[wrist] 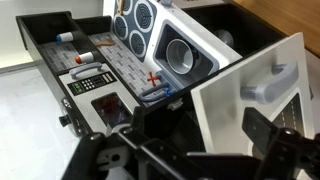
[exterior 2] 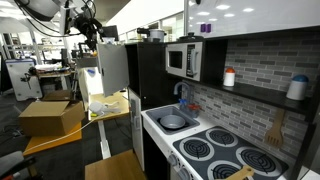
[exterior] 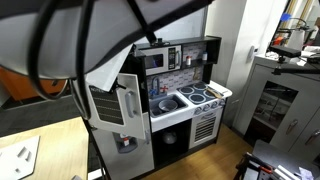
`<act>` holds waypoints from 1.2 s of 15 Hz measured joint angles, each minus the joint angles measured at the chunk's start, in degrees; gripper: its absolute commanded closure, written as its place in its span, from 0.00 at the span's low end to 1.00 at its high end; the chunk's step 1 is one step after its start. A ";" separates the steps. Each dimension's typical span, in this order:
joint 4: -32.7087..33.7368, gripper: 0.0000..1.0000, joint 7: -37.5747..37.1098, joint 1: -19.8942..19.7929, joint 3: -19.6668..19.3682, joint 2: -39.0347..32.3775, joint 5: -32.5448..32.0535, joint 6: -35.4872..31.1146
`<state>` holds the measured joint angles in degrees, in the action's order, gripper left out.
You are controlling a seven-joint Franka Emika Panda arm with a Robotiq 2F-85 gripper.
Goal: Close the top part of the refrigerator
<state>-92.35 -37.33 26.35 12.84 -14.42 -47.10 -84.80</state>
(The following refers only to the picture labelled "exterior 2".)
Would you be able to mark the black white toy kitchen unit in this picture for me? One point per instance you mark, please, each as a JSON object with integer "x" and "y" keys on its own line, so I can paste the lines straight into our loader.
{"x": 151, "y": 73}

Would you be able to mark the white shaker with orange cap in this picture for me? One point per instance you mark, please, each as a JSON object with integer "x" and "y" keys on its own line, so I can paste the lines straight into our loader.
{"x": 229, "y": 78}

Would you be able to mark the white toy fridge freezer door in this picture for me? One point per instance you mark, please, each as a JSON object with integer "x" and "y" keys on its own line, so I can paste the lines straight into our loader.
{"x": 113, "y": 70}

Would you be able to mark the grey sink basin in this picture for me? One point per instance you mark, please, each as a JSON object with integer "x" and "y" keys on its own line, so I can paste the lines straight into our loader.
{"x": 155, "y": 116}

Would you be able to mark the cluttered background desk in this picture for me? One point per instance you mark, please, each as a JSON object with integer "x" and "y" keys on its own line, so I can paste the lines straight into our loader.
{"x": 53, "y": 76}

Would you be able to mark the black whiteboard clip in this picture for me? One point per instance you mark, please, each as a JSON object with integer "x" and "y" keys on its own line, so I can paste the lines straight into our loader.
{"x": 197, "y": 2}

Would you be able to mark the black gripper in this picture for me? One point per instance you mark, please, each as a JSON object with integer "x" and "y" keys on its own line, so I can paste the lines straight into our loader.
{"x": 88, "y": 27}

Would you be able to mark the small yellow-green object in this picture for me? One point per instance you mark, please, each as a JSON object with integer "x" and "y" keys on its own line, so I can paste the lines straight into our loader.
{"x": 94, "y": 115}

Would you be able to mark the black pan lid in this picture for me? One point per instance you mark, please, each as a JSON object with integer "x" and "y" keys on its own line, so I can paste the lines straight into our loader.
{"x": 189, "y": 37}

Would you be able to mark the blue-grey toy faucet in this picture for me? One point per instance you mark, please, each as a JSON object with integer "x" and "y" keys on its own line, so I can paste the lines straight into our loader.
{"x": 189, "y": 95}

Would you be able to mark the grey stove knob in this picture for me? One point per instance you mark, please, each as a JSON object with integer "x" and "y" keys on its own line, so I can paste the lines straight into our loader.
{"x": 184, "y": 174}
{"x": 172, "y": 159}

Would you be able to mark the purple whiteboard magnet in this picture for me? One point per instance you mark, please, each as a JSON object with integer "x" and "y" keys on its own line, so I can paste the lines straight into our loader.
{"x": 203, "y": 28}
{"x": 208, "y": 28}

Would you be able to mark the white open box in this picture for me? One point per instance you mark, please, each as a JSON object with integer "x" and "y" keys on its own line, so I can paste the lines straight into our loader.
{"x": 83, "y": 90}

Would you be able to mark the black computer monitor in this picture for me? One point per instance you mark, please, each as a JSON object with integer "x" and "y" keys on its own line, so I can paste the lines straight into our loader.
{"x": 111, "y": 31}

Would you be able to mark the white shaker with blue cap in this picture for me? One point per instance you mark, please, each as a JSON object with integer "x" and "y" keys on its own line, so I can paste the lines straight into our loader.
{"x": 296, "y": 89}

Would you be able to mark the light wooden desk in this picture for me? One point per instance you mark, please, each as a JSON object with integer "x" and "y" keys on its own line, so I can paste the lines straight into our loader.
{"x": 123, "y": 106}

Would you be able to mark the whiteboard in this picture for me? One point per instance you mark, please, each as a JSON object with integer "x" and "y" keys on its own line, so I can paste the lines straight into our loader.
{"x": 266, "y": 16}

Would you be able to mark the blue tape strip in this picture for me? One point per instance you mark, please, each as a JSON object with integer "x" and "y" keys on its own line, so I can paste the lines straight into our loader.
{"x": 91, "y": 71}

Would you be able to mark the small dark blue object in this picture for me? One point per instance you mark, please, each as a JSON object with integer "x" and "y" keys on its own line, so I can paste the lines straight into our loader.
{"x": 122, "y": 90}

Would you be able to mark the orange floor board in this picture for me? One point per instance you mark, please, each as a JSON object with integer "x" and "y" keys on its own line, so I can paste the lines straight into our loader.
{"x": 50, "y": 143}

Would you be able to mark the small flat cardboard box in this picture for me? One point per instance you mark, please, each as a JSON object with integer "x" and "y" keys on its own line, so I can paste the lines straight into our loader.
{"x": 58, "y": 96}

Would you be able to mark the grey metal bowl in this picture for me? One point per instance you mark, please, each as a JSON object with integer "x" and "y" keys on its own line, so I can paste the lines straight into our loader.
{"x": 172, "y": 121}

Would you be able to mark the white plastic object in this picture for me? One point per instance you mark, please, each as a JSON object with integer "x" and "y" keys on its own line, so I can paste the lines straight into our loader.
{"x": 103, "y": 108}

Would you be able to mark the wooden slotted fork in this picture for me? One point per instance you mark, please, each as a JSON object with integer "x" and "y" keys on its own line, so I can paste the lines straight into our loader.
{"x": 274, "y": 135}

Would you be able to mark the silver toy microwave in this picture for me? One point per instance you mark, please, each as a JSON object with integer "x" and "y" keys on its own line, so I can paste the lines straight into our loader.
{"x": 173, "y": 75}

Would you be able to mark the wooden spatula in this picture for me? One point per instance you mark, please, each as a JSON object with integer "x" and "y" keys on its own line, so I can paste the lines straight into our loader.
{"x": 239, "y": 173}

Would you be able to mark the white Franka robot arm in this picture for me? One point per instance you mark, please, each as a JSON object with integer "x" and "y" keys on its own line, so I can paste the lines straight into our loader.
{"x": 43, "y": 8}

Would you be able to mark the black four-burner stovetop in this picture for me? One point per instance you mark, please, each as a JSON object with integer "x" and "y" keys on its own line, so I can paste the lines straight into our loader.
{"x": 230, "y": 154}

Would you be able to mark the large open cardboard box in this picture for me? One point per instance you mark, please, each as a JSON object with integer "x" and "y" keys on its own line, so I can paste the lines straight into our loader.
{"x": 50, "y": 116}

